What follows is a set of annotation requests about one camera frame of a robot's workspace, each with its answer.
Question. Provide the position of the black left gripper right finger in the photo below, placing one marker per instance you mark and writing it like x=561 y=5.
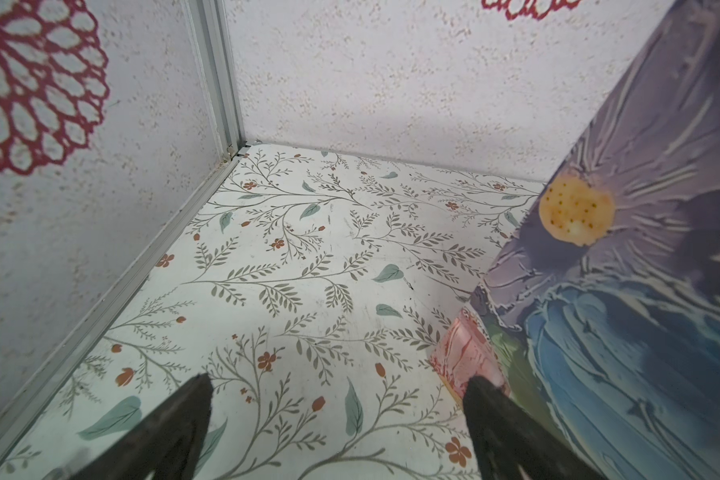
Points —
x=509 y=444

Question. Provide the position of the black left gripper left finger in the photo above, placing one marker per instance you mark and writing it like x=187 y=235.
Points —
x=167 y=444

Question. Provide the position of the floral white paper bag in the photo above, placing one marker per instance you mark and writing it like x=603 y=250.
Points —
x=600 y=316

